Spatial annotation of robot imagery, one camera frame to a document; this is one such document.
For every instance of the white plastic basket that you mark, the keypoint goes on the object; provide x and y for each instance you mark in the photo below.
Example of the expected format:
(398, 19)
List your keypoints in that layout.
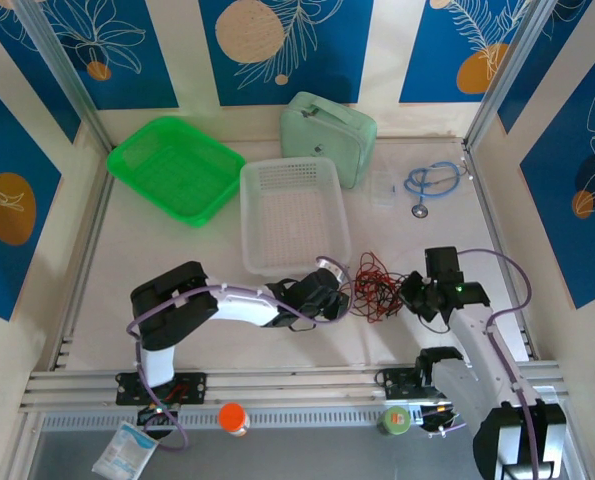
(292, 215)

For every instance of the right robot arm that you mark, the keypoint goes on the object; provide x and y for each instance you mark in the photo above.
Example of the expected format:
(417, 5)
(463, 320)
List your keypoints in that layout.
(469, 330)

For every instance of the green plastic basket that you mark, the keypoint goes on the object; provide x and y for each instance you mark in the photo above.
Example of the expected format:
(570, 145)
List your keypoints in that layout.
(177, 170)

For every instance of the aluminium frame post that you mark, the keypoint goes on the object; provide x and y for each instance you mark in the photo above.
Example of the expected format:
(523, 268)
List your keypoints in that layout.
(504, 75)
(67, 70)

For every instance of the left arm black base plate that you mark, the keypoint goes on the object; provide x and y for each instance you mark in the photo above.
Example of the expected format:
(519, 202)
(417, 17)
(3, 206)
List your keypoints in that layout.
(197, 387)

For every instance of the jar with orange lid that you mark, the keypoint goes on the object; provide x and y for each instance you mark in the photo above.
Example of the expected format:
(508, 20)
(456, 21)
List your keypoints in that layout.
(233, 417)

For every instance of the white printed packet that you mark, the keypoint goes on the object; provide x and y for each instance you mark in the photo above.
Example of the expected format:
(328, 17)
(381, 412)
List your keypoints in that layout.
(124, 450)

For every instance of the jar with green lid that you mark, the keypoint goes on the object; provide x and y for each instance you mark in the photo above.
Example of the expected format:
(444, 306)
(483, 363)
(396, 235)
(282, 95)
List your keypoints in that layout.
(394, 421)

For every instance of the blue stethoscope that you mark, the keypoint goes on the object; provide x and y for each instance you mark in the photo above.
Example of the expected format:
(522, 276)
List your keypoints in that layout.
(419, 211)

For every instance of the mint green zip pouch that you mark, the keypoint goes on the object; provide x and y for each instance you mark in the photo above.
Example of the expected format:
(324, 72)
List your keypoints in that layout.
(327, 140)

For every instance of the aluminium mounting rail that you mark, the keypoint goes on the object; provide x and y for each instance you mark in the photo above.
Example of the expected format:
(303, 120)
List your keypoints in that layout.
(287, 385)

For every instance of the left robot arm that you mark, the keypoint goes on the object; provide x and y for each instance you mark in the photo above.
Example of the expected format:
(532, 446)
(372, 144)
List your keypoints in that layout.
(237, 310)

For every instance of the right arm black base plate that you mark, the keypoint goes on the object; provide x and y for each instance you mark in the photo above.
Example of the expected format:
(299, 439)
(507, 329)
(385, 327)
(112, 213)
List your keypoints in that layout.
(392, 382)

